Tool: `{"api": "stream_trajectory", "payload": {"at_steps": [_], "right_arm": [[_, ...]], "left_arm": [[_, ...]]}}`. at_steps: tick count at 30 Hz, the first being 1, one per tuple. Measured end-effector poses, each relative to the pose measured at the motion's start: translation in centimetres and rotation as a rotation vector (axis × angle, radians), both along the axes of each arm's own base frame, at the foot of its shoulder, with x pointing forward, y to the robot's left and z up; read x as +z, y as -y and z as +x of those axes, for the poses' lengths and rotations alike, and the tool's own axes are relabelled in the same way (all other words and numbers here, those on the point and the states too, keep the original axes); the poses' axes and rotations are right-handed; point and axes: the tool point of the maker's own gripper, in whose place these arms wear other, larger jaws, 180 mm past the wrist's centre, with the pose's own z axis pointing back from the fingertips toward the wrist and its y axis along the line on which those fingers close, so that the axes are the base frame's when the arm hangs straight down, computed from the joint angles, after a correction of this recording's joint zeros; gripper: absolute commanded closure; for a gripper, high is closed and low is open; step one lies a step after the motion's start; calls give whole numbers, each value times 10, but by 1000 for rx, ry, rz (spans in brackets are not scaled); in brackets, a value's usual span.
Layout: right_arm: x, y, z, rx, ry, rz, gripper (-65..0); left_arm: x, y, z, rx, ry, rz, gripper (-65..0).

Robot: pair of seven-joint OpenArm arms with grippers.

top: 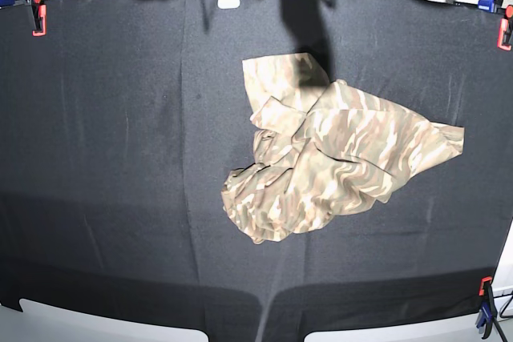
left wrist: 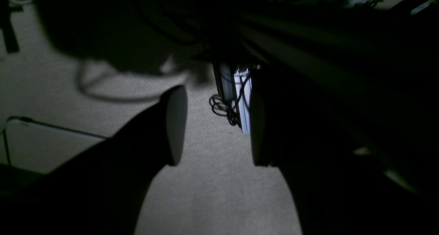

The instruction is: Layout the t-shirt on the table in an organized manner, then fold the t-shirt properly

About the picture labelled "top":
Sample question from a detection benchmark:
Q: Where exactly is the black table cloth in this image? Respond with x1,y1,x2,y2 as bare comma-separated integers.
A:
1,0,512,341

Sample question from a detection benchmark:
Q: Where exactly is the red blue clamp front right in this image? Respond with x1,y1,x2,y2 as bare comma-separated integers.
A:
475,276,498,340

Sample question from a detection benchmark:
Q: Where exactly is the camouflage t-shirt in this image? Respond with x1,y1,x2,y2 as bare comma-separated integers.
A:
221,53,464,243

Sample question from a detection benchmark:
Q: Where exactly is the red clamp right rear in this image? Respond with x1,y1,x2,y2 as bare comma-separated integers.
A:
497,5,513,51

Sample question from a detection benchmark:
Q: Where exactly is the red clamp left rear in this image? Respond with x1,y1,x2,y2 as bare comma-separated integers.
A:
24,0,46,37

